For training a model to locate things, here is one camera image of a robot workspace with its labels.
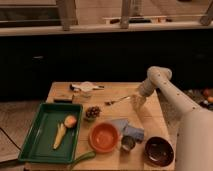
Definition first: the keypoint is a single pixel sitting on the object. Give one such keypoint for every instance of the peach toy fruit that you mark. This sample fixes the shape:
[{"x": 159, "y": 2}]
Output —
[{"x": 70, "y": 121}]

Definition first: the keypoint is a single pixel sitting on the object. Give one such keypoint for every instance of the green plastic tray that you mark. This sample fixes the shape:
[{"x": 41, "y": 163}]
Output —
[{"x": 38, "y": 144}]

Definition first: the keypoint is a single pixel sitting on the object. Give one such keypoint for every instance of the small metal cup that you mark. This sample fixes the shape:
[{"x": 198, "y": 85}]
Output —
[{"x": 127, "y": 143}]

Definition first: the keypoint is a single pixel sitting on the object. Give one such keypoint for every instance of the silver fork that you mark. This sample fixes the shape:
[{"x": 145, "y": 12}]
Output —
[{"x": 109, "y": 103}]

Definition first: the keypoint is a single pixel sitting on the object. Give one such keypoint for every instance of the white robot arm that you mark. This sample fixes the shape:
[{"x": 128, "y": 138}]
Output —
[{"x": 194, "y": 146}]

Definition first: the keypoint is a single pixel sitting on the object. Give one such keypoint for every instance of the red bowl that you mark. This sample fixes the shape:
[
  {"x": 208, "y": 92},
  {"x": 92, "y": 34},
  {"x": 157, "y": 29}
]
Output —
[{"x": 103, "y": 137}]

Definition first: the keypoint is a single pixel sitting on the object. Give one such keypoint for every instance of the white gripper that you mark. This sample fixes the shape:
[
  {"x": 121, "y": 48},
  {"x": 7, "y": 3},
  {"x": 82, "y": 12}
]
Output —
[{"x": 138, "y": 102}]

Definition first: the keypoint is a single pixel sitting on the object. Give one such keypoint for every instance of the dark purple bowl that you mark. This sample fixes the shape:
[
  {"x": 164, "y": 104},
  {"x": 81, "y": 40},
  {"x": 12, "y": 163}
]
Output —
[{"x": 158, "y": 151}]

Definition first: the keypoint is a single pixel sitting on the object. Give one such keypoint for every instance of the blue grey cloth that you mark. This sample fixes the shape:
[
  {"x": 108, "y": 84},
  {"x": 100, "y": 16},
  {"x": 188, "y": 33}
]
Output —
[{"x": 126, "y": 129}]

